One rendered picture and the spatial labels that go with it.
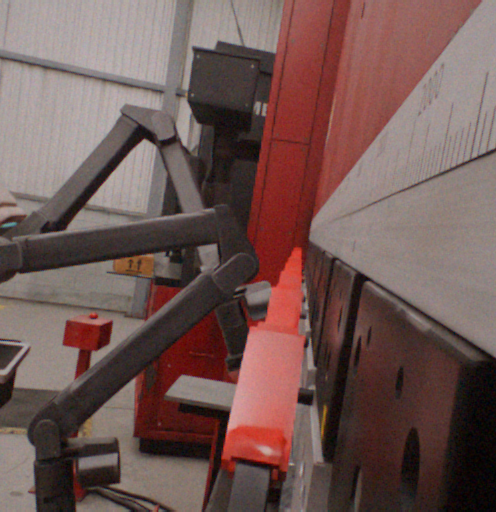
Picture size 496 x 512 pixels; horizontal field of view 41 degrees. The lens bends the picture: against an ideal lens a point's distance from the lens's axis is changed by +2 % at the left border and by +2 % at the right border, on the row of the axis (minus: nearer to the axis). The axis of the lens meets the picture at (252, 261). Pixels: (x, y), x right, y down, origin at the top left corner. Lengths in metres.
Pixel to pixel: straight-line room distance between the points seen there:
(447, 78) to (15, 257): 0.90
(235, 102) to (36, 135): 6.23
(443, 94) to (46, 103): 8.39
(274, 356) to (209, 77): 2.21
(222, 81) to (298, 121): 0.35
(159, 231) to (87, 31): 7.66
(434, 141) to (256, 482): 0.12
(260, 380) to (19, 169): 8.29
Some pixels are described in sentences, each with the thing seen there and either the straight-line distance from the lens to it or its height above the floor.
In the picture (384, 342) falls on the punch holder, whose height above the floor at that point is 1.33.
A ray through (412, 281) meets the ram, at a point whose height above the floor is 1.35.
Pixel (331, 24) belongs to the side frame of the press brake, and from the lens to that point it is 2.30.
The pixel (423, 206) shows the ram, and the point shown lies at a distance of 0.16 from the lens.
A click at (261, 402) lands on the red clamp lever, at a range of 0.23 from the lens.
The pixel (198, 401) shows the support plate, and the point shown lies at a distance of 1.31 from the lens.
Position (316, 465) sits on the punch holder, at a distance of 0.31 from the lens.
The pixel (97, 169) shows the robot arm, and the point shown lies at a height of 1.42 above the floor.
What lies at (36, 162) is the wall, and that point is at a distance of 8.47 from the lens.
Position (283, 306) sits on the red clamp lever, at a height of 1.30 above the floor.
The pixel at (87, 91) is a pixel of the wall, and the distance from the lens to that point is 8.50.
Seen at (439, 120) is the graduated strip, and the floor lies 1.38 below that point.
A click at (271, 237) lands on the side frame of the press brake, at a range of 2.20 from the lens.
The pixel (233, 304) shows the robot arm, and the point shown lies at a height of 1.19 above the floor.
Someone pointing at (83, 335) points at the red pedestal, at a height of 0.74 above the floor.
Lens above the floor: 1.35
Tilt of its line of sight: 3 degrees down
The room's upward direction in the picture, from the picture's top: 9 degrees clockwise
